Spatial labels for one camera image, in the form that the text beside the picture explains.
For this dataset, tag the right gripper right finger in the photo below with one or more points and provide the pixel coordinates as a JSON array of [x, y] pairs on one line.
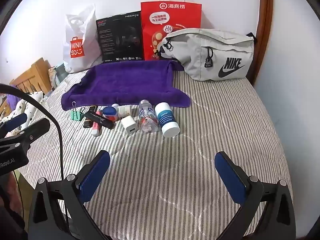
[[233, 177]]

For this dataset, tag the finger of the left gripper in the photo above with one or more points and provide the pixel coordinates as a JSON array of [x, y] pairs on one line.
[[30, 134], [12, 124]]

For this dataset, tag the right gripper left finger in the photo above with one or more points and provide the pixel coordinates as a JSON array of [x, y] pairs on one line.
[[90, 176]]

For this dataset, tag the green binder clip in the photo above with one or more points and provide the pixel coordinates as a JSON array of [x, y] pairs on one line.
[[77, 114]]

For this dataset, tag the black Horizon case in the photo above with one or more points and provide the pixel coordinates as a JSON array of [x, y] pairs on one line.
[[99, 119]]

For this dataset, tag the white usb charger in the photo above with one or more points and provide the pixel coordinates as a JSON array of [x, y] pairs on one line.
[[129, 124]]

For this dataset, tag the clear sanitizer bottle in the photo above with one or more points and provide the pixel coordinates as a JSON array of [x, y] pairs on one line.
[[147, 117]]

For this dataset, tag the white blue labelled bottle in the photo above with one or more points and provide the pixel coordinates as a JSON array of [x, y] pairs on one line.
[[167, 121]]

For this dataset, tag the purple plush toy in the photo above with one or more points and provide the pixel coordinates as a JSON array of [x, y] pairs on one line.
[[12, 101]]

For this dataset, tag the wooden bed headboard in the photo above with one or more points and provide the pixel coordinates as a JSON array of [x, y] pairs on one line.
[[35, 79]]

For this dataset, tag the blue lid vaseline jar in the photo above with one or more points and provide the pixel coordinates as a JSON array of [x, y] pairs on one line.
[[110, 113]]

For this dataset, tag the small white cream jar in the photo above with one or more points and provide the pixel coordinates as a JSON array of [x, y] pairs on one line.
[[124, 111]]

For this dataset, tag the small white bottle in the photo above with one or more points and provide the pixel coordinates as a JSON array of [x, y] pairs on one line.
[[115, 105]]

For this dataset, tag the purple towel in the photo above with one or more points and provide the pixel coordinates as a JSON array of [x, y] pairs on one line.
[[127, 83]]

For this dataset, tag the white Miniso shopping bag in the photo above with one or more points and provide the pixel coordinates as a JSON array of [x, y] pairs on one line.
[[81, 49]]

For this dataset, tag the grey Nike waist bag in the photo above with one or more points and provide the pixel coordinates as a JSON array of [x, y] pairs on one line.
[[209, 54]]

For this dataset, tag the black product box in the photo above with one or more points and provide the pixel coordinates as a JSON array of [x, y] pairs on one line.
[[120, 37]]

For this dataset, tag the red paper gift bag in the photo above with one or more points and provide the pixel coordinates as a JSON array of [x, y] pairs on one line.
[[160, 18]]

